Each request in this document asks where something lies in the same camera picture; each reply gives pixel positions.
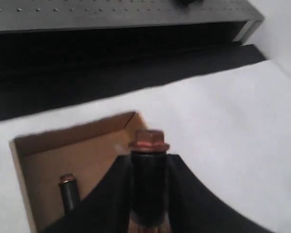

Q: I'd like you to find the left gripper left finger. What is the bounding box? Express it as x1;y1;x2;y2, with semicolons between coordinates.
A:
40;154;132;233

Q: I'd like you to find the copper hex bolt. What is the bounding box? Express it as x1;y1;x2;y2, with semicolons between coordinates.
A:
59;173;75;184
129;130;171;233

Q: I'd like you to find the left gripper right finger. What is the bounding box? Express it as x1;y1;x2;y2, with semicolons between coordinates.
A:
165;153;276;233

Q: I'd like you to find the metal bench with holes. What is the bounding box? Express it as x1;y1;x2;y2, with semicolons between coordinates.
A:
0;0;265;43

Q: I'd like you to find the open cardboard box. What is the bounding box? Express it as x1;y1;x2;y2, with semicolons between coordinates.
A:
9;111;151;233

